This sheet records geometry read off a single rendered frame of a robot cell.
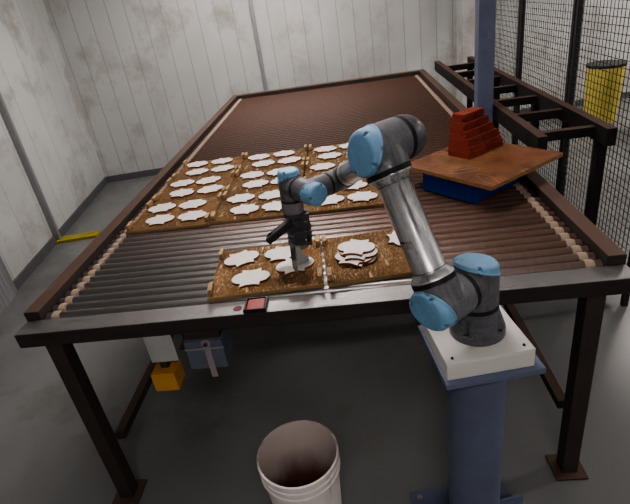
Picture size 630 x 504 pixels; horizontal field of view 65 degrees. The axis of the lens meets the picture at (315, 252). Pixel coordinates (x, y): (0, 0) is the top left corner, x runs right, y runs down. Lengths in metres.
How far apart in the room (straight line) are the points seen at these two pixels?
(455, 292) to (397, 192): 0.28
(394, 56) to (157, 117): 3.05
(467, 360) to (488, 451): 0.41
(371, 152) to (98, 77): 5.77
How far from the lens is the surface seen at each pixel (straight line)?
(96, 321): 1.90
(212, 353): 1.77
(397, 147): 1.21
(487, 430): 1.63
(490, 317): 1.39
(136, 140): 6.80
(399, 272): 1.72
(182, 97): 6.57
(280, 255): 1.91
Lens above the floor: 1.82
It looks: 28 degrees down
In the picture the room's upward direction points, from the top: 9 degrees counter-clockwise
